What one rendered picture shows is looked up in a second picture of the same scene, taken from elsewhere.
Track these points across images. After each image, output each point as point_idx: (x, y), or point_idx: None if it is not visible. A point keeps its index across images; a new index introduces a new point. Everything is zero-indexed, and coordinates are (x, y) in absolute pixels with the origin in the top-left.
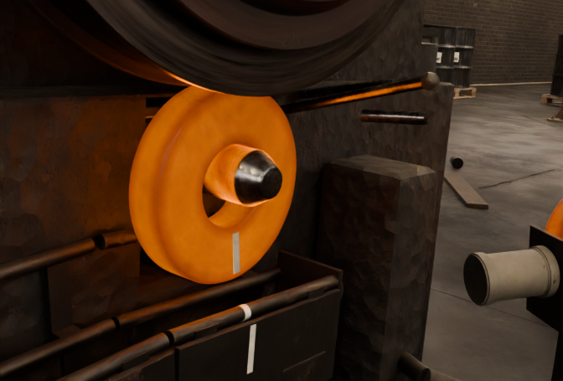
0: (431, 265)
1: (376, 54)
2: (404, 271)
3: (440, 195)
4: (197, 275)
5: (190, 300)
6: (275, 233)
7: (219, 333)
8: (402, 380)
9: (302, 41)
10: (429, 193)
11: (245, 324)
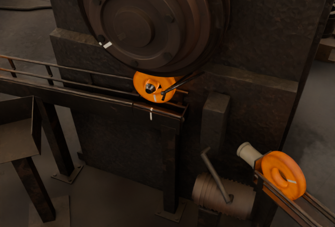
0: (278, 140)
1: (267, 67)
2: (206, 128)
3: (284, 122)
4: (144, 97)
5: None
6: (167, 100)
7: (142, 109)
8: (209, 152)
9: (151, 70)
10: (217, 116)
11: (149, 111)
